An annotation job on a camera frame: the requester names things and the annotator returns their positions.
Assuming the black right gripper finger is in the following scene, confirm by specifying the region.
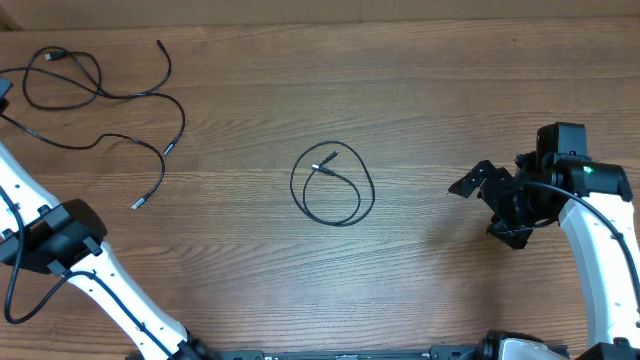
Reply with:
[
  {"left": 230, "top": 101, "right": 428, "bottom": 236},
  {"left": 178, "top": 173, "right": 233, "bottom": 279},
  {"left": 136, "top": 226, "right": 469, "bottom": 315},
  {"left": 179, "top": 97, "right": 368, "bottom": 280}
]
[
  {"left": 486, "top": 219, "right": 534, "bottom": 249},
  {"left": 448, "top": 160, "right": 497, "bottom": 197}
]

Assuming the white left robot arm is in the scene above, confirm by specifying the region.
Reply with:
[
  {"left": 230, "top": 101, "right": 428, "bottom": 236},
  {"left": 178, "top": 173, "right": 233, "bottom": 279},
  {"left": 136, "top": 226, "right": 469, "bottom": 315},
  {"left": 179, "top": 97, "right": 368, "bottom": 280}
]
[{"left": 1, "top": 148, "right": 216, "bottom": 359}]

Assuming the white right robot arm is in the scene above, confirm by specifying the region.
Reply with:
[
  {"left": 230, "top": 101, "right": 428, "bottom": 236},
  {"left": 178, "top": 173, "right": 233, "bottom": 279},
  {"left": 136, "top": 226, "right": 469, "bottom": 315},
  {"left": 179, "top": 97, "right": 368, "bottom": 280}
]
[{"left": 449, "top": 122, "right": 639, "bottom": 359}]

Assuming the cardboard back wall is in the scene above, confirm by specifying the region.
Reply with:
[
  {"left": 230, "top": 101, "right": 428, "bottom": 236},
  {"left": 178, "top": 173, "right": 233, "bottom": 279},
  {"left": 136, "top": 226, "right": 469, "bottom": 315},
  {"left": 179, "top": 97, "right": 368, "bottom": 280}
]
[{"left": 1, "top": 0, "right": 639, "bottom": 31}]

